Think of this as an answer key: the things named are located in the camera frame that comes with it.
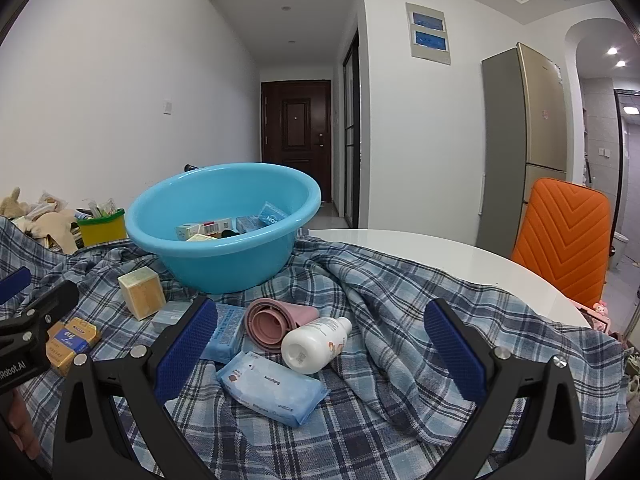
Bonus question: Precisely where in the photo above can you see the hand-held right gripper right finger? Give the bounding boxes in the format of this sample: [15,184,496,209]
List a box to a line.
[424,299,587,480]

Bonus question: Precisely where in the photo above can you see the beige plush toy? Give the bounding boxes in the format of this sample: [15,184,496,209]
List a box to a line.
[0,187,36,218]

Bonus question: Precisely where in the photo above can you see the grey-blue cigarette box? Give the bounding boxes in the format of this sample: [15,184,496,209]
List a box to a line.
[152,302,193,333]

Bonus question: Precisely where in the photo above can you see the dark brown door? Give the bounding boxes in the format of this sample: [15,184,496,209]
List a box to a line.
[261,80,332,203]

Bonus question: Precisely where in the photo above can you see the light blue barcode packet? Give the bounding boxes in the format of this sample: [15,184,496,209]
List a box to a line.
[200,304,246,365]

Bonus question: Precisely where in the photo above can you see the blue plaid cloth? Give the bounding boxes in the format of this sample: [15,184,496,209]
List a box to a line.
[0,215,631,480]

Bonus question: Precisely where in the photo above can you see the white plastic bottle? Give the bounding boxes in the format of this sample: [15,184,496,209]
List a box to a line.
[281,317,353,375]

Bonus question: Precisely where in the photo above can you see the cream and orange box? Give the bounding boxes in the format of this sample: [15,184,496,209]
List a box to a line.
[117,266,167,321]

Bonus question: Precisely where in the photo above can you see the wall panel with blue windows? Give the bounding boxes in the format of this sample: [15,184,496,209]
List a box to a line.
[406,2,452,65]

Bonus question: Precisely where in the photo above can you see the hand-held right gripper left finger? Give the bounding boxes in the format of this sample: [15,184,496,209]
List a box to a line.
[52,296,218,480]

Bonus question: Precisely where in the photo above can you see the person's left hand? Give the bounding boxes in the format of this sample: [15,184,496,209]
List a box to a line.
[0,390,41,461]

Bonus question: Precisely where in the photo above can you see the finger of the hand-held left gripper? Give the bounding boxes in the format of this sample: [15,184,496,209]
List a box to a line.
[0,280,80,342]
[0,266,32,306]

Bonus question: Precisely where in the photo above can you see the black framed sliding door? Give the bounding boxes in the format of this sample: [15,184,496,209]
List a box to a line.
[342,30,362,228]

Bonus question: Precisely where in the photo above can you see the gold refrigerator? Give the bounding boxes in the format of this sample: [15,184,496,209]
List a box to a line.
[475,42,568,261]

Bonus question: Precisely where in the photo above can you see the yellow bin with green rim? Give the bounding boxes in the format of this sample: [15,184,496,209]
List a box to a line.
[77,209,127,247]

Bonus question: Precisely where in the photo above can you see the blue plastic basin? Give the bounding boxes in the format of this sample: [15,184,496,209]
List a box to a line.
[124,162,322,295]

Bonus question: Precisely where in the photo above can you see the gold and blue cigarette pack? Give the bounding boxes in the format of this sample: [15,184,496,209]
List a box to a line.
[46,317,101,377]

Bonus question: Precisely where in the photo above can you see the blue lettered packet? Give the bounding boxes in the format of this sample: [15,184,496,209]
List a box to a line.
[259,201,288,228]

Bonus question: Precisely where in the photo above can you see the blue wet wipes pack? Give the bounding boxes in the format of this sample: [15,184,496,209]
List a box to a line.
[216,351,329,427]

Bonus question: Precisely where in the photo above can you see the pink collapsible cup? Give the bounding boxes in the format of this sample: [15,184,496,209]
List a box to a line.
[244,298,321,358]

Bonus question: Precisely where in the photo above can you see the orange quilted chair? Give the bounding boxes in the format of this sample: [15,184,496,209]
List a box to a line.
[511,178,612,308]

